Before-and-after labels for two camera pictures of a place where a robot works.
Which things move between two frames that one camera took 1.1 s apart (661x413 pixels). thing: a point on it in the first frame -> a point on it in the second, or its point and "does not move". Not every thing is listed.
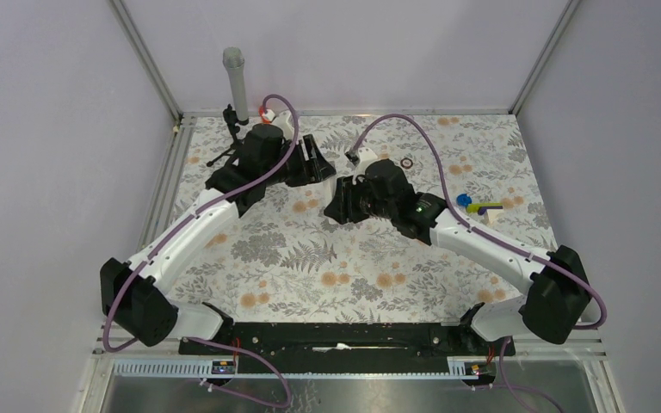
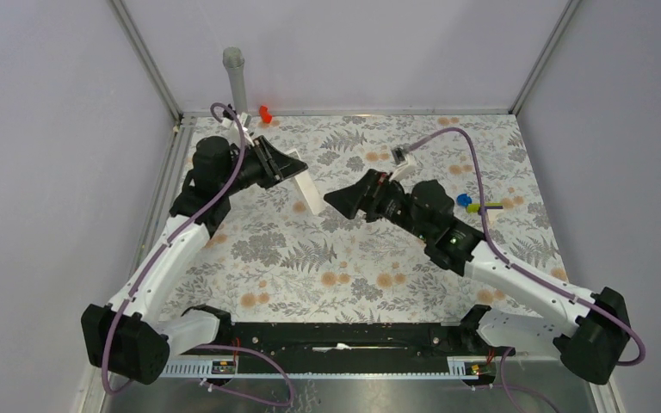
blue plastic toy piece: (464, 200) does not move
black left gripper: (316, 169) -> (276, 166)
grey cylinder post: (233, 58) does not move
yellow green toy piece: (474, 207) does not move
